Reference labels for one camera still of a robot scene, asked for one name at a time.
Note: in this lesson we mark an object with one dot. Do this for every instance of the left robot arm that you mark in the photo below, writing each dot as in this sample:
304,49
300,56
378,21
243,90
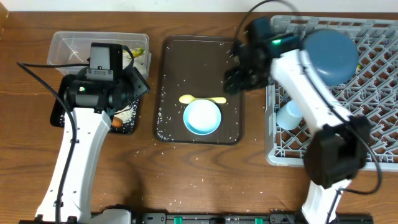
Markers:
89,101

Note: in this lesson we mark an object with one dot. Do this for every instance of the clear plastic bin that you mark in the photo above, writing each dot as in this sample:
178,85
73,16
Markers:
69,47

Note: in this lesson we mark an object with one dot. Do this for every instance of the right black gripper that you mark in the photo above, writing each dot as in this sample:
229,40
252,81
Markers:
241,73

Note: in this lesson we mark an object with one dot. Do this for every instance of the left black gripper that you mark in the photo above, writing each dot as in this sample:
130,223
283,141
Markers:
137,86

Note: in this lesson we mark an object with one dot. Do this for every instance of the light blue rice bowl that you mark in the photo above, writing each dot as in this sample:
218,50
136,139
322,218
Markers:
202,117

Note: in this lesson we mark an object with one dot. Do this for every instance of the grey dishwasher rack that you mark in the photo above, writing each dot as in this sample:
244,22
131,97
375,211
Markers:
372,92

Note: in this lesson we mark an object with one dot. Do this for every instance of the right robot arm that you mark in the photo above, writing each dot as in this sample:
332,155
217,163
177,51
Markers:
338,149

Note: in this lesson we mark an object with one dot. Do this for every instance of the white rice pile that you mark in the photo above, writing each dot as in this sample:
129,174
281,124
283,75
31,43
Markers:
127,114

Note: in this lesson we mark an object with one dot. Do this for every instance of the dark blue plate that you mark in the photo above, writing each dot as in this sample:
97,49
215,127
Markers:
333,54

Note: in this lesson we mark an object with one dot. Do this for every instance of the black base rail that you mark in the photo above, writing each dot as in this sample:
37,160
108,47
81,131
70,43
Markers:
233,218

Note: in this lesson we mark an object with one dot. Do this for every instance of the white tissue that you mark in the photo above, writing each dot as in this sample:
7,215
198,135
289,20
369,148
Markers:
130,62

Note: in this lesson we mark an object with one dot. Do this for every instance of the yellow plastic spoon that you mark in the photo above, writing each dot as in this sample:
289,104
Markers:
187,99

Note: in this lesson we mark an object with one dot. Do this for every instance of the brown serving tray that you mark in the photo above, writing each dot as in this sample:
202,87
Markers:
195,65

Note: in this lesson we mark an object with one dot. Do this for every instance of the black plastic tray bin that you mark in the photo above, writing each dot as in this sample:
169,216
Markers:
57,118

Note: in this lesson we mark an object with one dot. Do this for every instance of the light blue plastic cup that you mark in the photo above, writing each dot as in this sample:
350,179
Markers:
289,116

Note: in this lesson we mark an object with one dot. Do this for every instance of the orange carrot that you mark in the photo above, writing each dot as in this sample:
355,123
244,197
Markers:
116,122

